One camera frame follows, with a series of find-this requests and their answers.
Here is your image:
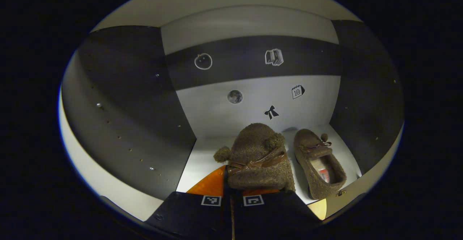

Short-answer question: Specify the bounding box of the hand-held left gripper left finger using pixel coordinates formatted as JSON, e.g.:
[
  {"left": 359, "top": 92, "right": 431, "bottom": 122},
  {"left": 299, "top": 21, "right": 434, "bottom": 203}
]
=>
[{"left": 145, "top": 165, "right": 232, "bottom": 240}]

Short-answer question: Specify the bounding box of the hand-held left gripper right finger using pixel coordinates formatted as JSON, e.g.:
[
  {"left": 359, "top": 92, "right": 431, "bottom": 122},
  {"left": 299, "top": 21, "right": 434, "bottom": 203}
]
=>
[{"left": 231, "top": 188, "right": 323, "bottom": 240}]

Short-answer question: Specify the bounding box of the brown fuzzy shoe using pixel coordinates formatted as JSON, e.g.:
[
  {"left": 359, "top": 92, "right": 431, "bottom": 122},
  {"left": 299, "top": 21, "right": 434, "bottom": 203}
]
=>
[
  {"left": 294, "top": 129, "right": 347, "bottom": 200},
  {"left": 213, "top": 123, "right": 296, "bottom": 192}
]

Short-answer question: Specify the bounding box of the white shoe cabinet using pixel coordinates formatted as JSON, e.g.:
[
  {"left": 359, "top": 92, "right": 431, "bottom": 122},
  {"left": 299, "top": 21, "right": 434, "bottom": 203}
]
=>
[{"left": 58, "top": 0, "right": 405, "bottom": 230}]

